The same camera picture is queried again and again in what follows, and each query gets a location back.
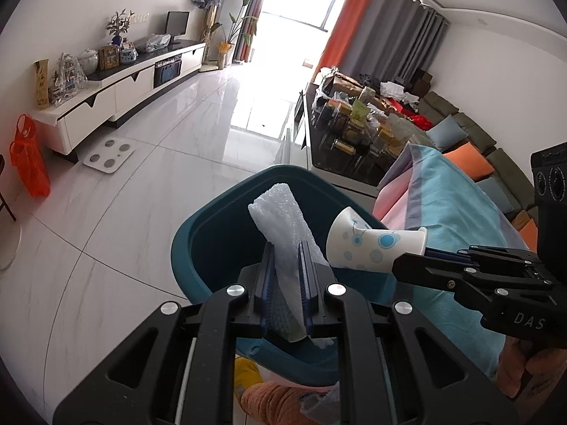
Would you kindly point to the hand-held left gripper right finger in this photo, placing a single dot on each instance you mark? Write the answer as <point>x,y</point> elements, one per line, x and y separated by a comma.
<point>305,283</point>

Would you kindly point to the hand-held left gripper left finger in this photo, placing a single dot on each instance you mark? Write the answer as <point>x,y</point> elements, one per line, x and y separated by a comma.
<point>268,283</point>

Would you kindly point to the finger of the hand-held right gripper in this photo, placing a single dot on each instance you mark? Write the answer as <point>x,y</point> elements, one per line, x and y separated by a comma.
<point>500,254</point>
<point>425,270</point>

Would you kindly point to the dark teal plastic bin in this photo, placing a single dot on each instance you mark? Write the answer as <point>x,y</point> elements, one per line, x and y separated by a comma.
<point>212,248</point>

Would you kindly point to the white blue dotted paper cup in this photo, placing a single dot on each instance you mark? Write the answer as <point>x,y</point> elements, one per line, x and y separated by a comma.
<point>363,241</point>

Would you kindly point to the white bubble wrap sheet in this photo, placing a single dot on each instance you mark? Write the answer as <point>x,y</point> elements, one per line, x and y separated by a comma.
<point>277,212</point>

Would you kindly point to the person's right hand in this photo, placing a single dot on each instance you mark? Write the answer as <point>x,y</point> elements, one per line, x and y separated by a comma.
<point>509,363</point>

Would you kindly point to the orange cushion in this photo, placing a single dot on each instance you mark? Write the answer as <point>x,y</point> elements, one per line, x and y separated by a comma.
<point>469,161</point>
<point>528,232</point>

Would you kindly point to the blue cushion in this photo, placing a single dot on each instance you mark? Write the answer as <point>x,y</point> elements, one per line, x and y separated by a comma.
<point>498,192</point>
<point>449,132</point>

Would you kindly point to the teal grey striped tablecloth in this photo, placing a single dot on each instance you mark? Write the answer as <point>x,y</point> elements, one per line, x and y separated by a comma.
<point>447,203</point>

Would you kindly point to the olive green sofa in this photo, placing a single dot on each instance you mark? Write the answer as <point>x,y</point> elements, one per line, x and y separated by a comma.
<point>500,159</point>

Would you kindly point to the yellow slipper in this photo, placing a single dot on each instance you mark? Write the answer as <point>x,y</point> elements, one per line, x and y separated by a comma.
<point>248,372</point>

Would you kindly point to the person's orange trouser leg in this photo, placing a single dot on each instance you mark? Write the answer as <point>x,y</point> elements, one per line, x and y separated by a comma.
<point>274,403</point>

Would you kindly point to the black coffee table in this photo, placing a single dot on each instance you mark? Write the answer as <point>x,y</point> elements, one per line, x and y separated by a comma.
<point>328,164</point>

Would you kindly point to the red cloth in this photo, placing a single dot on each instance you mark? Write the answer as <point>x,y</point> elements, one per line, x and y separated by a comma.
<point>416,121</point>

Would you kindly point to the group of food jars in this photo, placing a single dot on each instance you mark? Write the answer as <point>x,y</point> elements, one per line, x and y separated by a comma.
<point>359,128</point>

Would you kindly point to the white clothes pile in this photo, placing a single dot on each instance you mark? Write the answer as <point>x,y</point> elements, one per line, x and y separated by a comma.
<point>398,90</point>

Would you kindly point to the brown cardboard boxes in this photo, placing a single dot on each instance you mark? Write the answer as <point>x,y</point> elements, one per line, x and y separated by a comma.
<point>421,80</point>

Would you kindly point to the black bag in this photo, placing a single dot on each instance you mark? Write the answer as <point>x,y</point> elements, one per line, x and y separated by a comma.
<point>370,79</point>

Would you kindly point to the white bathroom scale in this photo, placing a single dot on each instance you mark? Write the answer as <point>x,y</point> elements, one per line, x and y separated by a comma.
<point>106,154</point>

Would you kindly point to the white black TV cabinet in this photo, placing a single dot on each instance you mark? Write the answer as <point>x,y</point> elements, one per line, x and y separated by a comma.
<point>128,88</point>

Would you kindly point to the striped grey orange curtain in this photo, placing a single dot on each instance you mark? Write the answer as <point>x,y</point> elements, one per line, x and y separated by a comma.
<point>248,40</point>

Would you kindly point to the tall green potted plant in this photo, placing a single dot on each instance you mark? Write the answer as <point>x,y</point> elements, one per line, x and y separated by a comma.
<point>237,31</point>

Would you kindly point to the red plastic bag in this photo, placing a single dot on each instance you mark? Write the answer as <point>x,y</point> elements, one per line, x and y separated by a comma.
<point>33,164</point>

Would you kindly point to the clear plastic bag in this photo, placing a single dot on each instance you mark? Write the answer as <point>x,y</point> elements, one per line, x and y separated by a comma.
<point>153,43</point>

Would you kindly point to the blue white porcelain bowl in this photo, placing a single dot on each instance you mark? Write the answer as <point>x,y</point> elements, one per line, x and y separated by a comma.
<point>128,54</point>

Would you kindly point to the black monitor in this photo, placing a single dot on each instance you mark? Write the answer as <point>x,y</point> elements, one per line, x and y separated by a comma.
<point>177,24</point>

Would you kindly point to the golden framed ornament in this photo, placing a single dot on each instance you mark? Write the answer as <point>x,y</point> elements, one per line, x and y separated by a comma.
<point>109,57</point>

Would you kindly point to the white ceramic jar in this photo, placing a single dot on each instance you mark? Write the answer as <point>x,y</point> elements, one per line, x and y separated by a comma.
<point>87,62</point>

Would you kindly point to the ship model in plastic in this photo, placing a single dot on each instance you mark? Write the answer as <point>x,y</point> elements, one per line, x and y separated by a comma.
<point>66,77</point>

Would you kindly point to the small bonsai plant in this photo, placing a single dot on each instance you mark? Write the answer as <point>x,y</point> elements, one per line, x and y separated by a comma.
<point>118,26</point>

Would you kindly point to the tall yellow gift box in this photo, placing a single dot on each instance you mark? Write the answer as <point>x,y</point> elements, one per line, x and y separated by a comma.
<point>42,84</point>

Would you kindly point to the dark chair frame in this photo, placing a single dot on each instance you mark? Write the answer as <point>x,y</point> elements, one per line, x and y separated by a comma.
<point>5,199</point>

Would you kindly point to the white wall sockets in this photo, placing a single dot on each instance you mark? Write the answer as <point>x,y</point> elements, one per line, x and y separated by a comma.
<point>140,17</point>

